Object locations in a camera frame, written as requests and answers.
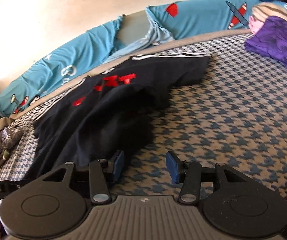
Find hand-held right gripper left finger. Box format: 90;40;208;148
43;150;126;205

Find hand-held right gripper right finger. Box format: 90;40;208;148
166;151;247;204

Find black t-shirt red print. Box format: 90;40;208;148
23;54;212;188

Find blue beige houndstooth mat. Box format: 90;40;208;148
0;29;287;205

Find blue airplane-print bedsheet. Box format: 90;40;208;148
0;0;287;123

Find light blue pillowcase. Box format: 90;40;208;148
108;12;176;60

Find grey pillow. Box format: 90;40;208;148
120;11;151;44

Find purple floral folded garment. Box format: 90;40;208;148
245;15;287;77

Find pink striped folded garment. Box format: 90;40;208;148
248;2;287;34

